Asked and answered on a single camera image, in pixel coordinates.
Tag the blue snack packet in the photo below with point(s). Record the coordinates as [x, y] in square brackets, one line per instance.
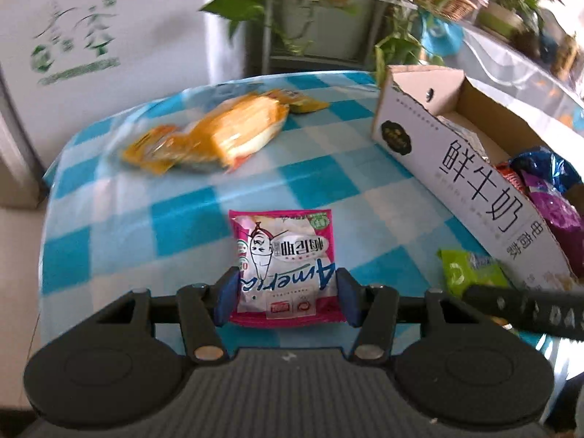
[543, 159]

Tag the blue plastic bag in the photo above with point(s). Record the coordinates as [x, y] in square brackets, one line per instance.
[438, 32]

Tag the plant in green pot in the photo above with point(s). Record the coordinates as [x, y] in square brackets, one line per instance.
[499, 20]

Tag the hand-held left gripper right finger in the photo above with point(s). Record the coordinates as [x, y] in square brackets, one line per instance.
[349, 299]

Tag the pink white snack packet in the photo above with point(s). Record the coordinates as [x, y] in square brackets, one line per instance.
[283, 246]

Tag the small yellow snack packet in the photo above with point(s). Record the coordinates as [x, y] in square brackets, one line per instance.
[305, 102]

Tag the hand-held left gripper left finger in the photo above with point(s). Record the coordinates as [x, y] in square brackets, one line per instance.
[226, 296]

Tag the green snack packet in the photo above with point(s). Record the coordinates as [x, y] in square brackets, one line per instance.
[465, 269]

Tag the red snack packet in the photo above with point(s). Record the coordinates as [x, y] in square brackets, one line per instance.
[508, 175]

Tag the blue checkered tablecloth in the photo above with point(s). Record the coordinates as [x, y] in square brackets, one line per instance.
[137, 219]

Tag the white metal plant rack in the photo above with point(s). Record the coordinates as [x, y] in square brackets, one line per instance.
[269, 32]

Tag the small dark potted plant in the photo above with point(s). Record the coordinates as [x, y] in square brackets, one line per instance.
[529, 43]

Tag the large white printed carton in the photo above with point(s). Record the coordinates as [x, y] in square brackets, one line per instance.
[91, 18]

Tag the white printed cardboard box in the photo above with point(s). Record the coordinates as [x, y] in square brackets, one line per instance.
[474, 182]

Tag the purple snack packet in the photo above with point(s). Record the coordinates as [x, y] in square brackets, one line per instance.
[556, 210]

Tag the green pothos plant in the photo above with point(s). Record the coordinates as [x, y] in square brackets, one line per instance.
[228, 7]

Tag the orange bread packet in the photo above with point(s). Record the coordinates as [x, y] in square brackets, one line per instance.
[246, 123]

